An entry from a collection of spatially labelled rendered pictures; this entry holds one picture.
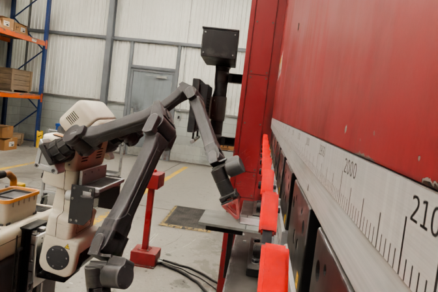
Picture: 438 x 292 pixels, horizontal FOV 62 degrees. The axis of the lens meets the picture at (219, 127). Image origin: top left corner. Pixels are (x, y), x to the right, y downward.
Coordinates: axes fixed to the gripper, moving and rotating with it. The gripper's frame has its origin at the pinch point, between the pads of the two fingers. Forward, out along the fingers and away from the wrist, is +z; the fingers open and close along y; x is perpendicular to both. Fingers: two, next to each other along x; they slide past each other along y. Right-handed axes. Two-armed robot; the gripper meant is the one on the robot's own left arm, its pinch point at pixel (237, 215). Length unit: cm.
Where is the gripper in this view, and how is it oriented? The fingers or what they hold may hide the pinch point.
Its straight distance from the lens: 144.4
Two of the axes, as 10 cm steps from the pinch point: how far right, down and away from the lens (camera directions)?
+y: 1.1, -0.1, 9.9
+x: -9.1, 4.0, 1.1
